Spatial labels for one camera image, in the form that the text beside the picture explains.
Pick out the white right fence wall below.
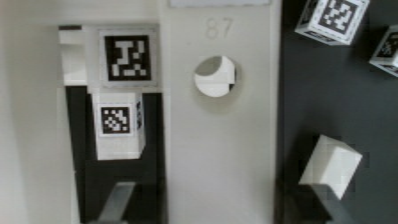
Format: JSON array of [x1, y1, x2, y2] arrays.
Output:
[[299, 135, 363, 198]]

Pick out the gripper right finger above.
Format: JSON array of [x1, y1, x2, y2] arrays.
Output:
[[306, 184, 365, 224]]

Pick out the white tagged cube nut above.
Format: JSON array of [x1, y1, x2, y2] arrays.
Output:
[[370, 25, 398, 77], [296, 0, 370, 46]]

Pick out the white chair back frame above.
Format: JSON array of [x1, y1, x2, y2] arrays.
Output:
[[0, 0, 282, 224]]

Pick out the white chair leg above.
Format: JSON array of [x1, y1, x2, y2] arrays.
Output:
[[93, 93, 147, 160]]

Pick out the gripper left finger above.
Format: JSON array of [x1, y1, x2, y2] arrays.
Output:
[[90, 182, 136, 224]]

